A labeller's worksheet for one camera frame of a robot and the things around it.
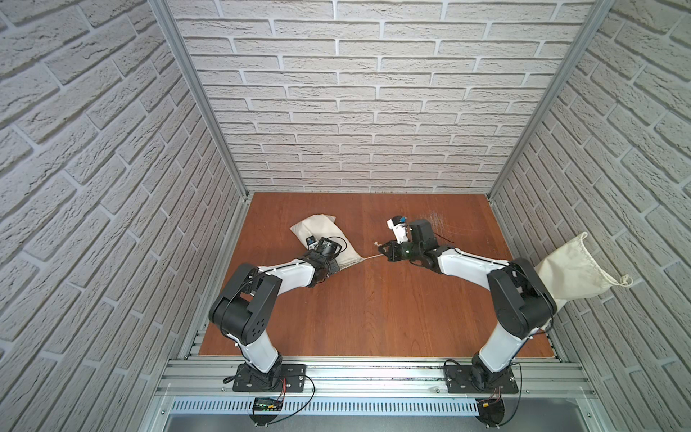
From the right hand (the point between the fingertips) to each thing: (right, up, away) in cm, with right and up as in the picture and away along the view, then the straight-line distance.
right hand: (374, 250), depth 90 cm
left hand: (-17, -4, +7) cm, 18 cm away
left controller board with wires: (-31, -41, -19) cm, 55 cm away
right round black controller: (+29, -40, -22) cm, 54 cm away
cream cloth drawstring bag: (-18, +8, +10) cm, 22 cm away
